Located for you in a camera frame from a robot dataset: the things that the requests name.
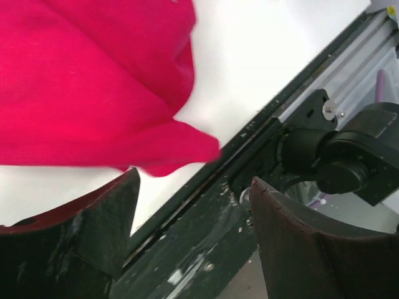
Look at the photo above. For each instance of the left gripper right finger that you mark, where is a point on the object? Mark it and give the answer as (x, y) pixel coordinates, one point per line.
(305, 254)

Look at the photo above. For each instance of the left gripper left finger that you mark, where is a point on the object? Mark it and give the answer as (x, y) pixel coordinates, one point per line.
(76, 250)

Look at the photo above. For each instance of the magenta t shirt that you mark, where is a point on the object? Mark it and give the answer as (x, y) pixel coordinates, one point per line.
(99, 83)

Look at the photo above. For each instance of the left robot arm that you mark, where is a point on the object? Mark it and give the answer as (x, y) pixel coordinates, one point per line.
(361, 158)

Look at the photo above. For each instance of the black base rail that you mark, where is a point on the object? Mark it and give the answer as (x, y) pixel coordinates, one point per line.
(196, 243)

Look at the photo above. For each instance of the aluminium frame rail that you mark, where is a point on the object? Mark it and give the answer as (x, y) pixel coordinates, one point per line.
(343, 78)

